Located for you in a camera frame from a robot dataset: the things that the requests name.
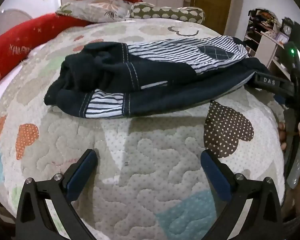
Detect white fan-shaped headboard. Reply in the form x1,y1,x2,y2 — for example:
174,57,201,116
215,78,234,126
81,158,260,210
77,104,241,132
0,9,33,32

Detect brown wooden door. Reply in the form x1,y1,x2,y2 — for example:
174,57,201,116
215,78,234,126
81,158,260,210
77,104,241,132
190,0,234,35

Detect white rack with clothes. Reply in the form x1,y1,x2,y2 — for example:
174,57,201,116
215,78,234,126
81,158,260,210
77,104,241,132
242,9,282,55

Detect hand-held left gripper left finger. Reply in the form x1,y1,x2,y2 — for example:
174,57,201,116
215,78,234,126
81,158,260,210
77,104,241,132
15,149,98,240

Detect white shelf unit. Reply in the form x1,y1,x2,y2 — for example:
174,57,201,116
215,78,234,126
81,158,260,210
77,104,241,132
254,31,292,80

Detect heart patchwork quilt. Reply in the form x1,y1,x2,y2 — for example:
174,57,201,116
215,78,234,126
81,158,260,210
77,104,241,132
0,17,287,240

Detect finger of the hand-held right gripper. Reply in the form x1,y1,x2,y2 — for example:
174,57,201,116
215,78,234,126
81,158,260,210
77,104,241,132
245,71,295,98

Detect beige flower print pillow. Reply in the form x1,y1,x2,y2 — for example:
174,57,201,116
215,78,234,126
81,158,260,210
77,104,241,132
55,0,135,23

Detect dark table clock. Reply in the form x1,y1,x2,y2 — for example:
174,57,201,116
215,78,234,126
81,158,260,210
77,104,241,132
281,17,294,35

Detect person's right forearm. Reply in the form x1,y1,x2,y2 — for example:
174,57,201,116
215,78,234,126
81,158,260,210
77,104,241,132
282,185,300,221

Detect olive cloud print bolster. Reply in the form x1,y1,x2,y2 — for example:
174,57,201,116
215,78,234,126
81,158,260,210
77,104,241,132
129,2,206,25

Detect navy striped pants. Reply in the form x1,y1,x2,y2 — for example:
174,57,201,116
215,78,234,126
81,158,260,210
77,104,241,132
44,36,273,119

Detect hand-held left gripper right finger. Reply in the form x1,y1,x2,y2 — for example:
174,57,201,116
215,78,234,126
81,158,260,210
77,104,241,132
200,149,284,240

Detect long red printed pillow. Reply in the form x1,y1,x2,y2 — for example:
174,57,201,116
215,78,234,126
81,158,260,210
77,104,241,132
0,14,91,89

